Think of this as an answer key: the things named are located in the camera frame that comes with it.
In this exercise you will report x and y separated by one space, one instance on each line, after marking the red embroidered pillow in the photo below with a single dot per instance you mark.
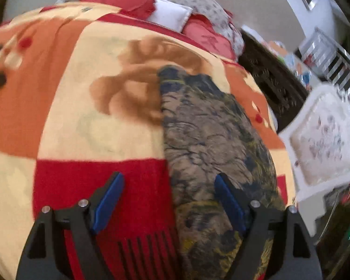
210 36

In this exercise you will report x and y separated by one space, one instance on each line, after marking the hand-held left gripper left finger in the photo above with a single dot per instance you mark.
109 201

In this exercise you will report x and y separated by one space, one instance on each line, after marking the white pillow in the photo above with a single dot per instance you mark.
170 13

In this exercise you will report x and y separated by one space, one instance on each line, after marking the orange red printed blanket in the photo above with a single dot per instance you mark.
75 108

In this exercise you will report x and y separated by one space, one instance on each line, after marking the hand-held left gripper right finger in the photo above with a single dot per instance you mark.
230 204

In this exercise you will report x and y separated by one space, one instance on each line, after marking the white embroidered cushion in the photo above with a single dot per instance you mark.
323 140

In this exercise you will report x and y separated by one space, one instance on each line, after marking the colourful clutter on cabinet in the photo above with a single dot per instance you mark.
291 61

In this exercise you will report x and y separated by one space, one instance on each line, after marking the white slatted rail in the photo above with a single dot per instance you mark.
335 61

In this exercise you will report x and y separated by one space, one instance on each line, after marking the brown olive patterned garment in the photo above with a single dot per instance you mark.
210 140

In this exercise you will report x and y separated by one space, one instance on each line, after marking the dark carved wooden cabinet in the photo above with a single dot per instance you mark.
268 73

